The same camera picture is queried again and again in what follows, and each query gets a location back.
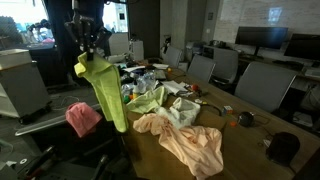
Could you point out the white bottle yellow label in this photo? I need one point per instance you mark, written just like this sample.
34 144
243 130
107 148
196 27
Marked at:
136 88

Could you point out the white terry towel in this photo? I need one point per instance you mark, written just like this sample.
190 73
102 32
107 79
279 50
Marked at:
181 111

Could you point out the Rubik's cube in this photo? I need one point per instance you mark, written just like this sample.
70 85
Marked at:
227 110

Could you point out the small orange piece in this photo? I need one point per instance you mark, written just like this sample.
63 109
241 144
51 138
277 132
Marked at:
233 124

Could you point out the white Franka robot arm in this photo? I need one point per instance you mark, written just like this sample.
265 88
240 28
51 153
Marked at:
75 4

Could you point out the white box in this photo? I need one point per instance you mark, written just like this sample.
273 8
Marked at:
136 50

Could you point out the white paper stack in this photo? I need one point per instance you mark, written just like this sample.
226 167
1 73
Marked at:
173 86

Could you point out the yellow ball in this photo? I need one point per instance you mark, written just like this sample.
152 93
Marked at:
169 70

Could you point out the bright yellow microfibre cloth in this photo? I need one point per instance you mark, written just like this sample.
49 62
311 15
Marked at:
108 90

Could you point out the grey office chair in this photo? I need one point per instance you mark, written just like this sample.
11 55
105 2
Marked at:
201 68
226 63
173 56
50 125
263 85

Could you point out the large black monitor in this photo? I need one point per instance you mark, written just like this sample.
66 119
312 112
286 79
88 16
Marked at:
261 36

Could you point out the red ball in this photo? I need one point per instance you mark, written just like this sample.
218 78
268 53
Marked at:
195 87

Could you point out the black curtain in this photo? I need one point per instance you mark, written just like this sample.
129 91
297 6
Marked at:
60 50

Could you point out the black round object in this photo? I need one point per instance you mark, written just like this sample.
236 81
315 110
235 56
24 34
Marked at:
246 119

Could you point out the green plastic item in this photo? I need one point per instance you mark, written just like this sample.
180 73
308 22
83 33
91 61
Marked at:
127 99

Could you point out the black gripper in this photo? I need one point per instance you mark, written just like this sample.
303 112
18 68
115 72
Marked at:
88 26

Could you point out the white grey cabinet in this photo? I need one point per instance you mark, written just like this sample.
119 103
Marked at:
23 86

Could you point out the peach shirt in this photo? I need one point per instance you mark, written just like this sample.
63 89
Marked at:
193 143

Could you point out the wall whiteboard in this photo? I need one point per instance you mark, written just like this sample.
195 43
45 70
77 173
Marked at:
266 13

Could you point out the black cylinder speaker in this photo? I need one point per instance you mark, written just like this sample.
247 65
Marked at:
283 148

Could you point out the clear plastic bag pile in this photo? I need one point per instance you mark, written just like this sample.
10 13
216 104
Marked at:
143 83

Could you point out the pale green towel cloth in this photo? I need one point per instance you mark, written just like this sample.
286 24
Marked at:
146 100

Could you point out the pink shirt with orange stripes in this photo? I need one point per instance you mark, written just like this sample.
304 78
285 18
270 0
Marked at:
83 118

